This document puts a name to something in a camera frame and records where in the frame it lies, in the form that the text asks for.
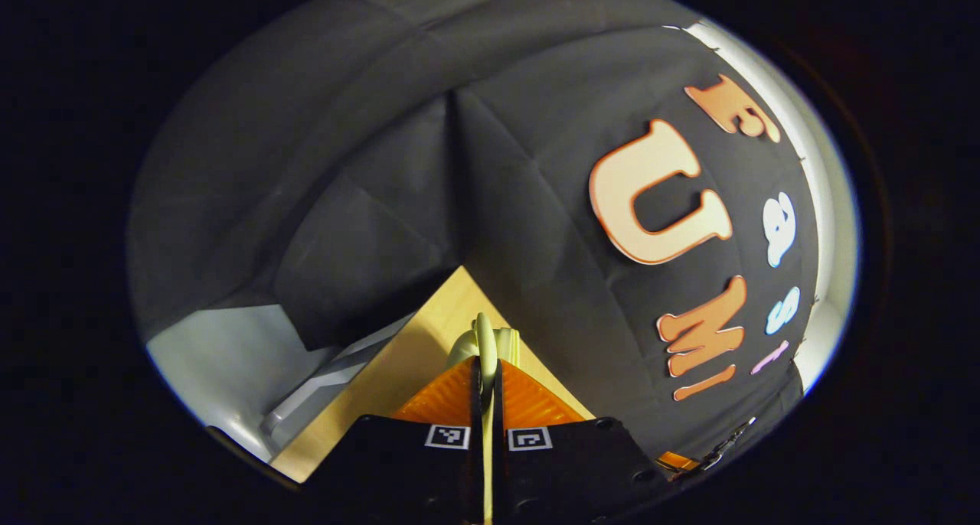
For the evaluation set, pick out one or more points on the grey metal table frame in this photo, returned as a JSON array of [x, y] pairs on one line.
[[321, 387]]

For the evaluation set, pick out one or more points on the black backdrop cloth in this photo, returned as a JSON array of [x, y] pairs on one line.
[[367, 165]]

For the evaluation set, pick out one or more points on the cream yellow suitcase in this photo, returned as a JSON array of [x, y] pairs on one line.
[[485, 340]]

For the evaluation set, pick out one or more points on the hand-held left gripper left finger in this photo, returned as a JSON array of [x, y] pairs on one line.
[[429, 471]]

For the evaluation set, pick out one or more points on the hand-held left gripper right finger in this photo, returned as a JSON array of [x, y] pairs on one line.
[[551, 479]]

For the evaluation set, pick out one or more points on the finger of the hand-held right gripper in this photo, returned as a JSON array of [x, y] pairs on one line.
[[677, 461]]

